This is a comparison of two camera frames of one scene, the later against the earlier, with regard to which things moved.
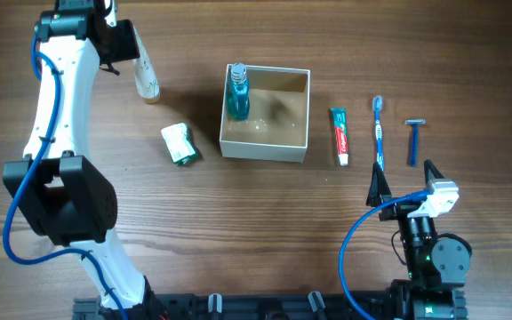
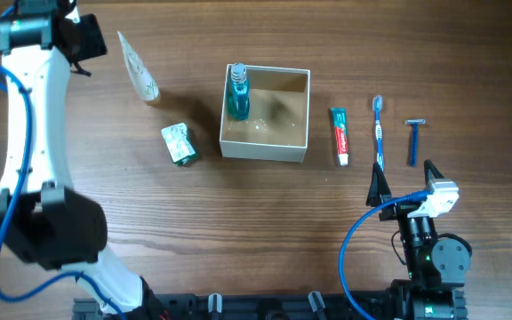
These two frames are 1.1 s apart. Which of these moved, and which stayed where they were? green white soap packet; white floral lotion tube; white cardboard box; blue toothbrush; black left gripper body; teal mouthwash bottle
Moved: white floral lotion tube; black left gripper body
Stayed: teal mouthwash bottle; blue toothbrush; white cardboard box; green white soap packet
